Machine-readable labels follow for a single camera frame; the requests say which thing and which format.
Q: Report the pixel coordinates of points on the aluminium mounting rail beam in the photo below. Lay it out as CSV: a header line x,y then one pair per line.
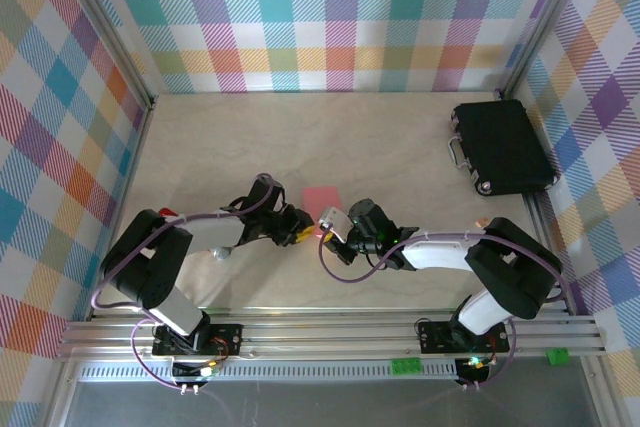
x,y
325,334

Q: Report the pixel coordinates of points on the black carrying case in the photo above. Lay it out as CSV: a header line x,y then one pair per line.
x,y
505,142

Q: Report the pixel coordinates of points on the red bottle with silver cap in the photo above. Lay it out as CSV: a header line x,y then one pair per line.
x,y
221,253

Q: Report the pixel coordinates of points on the small controller circuit board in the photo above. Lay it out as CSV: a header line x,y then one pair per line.
x,y
210,371
475,363

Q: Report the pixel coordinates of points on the short green toy brick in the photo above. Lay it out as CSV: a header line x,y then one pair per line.
x,y
558,357

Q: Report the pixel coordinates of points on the grey metal sheet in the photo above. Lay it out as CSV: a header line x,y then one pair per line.
x,y
325,404

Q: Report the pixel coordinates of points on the long green toy brick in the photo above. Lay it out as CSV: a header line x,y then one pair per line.
x,y
406,366

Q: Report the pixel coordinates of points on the small tan wooden block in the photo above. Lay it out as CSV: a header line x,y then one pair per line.
x,y
481,221

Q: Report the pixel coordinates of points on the aluminium side rail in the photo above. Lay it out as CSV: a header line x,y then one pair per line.
x,y
131,172
555,297

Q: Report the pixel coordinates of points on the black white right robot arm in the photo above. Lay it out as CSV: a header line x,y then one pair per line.
x,y
510,272

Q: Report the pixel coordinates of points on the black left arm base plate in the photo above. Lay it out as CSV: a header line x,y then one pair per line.
x,y
230,337

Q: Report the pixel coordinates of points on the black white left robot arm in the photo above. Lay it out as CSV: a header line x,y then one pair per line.
x,y
150,267

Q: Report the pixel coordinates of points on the aluminium corner post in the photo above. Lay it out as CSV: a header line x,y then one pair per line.
x,y
542,22
107,22

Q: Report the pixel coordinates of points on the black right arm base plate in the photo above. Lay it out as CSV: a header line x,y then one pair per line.
x,y
430,339

